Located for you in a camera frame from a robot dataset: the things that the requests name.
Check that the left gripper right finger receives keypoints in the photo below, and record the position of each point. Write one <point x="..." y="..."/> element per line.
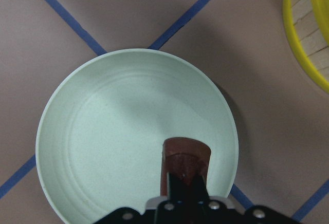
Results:
<point x="210" y="209"/>

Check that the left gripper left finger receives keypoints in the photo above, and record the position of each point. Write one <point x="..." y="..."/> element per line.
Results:
<point x="170" y="208"/>

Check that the yellow bottom steamer layer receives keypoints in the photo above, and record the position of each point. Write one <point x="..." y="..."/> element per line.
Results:
<point x="306" y="40"/>

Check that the light green bowl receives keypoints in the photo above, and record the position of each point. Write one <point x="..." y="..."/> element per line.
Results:
<point x="99" y="140"/>

